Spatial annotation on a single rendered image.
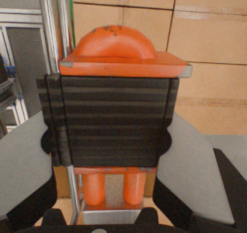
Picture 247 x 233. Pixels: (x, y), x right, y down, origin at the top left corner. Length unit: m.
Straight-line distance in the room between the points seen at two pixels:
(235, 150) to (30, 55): 2.04
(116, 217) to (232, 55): 0.86
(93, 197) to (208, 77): 0.82
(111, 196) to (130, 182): 0.04
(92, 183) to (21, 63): 1.16
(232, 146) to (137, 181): 1.95
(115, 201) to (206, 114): 0.87
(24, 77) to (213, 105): 1.16
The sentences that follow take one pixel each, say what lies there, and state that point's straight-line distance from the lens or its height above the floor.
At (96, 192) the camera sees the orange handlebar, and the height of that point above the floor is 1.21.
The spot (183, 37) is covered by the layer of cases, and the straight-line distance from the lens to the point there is 0.83.
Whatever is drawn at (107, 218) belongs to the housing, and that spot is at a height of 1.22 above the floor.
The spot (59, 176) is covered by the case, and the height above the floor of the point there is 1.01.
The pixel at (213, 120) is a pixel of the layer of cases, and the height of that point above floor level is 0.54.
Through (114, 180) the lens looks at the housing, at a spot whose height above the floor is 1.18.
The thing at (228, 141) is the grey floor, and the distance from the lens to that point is 2.02.
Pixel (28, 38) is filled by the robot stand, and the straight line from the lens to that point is 1.23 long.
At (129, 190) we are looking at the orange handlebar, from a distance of 0.18.
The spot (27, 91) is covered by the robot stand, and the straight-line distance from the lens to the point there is 1.33.
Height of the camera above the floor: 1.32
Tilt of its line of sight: 63 degrees down
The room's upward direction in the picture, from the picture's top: 174 degrees clockwise
